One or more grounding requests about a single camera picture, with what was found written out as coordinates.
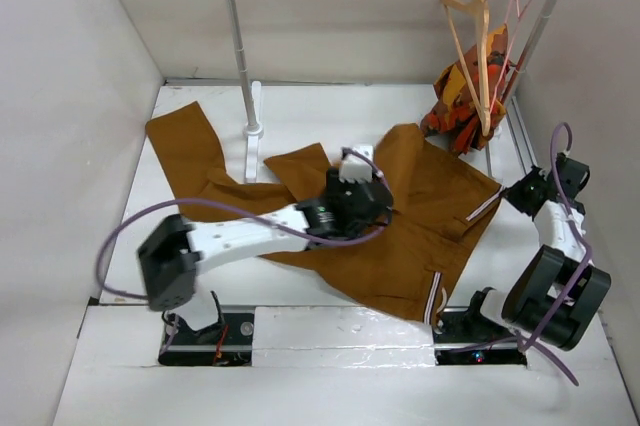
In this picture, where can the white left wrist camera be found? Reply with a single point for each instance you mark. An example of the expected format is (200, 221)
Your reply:
(352, 168)

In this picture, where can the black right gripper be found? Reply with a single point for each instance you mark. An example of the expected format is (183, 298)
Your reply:
(513, 193)

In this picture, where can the orange patterned garment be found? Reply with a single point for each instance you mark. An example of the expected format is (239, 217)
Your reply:
(455, 112)

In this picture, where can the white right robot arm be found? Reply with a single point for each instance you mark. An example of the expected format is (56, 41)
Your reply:
(559, 292)

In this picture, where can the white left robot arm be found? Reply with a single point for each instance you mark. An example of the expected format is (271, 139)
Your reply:
(178, 251)

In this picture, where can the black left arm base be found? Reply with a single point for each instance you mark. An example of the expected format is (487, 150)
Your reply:
(226, 343)

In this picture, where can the brown trousers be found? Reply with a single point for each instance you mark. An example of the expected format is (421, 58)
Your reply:
(442, 206)

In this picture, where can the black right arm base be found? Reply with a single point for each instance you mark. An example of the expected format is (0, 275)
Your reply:
(466, 338)

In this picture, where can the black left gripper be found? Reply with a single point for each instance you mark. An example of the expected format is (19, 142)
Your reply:
(334, 184)

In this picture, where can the pink wire hanger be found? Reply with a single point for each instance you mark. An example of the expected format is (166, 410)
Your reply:
(513, 9)

